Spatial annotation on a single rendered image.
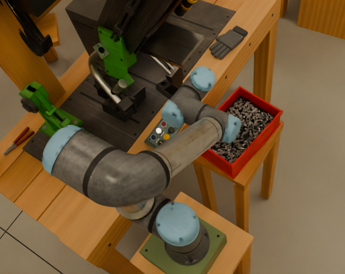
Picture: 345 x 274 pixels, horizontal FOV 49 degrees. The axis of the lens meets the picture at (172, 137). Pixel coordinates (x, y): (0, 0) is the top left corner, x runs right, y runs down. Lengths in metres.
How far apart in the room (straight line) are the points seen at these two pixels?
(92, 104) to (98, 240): 0.62
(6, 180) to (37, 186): 0.15
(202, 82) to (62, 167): 0.50
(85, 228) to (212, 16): 1.14
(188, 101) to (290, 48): 2.02
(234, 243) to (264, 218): 0.94
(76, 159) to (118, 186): 0.10
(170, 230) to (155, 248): 0.24
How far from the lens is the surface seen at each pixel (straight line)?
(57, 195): 1.59
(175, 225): 1.08
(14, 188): 1.69
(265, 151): 1.58
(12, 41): 1.57
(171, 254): 1.25
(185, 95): 1.07
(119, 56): 1.45
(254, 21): 1.89
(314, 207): 2.37
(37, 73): 1.70
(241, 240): 1.39
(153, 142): 1.48
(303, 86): 2.79
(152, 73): 1.74
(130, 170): 0.72
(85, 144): 0.76
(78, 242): 1.46
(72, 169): 0.76
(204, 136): 0.91
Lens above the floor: 2.19
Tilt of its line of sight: 58 degrees down
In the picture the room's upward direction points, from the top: 18 degrees counter-clockwise
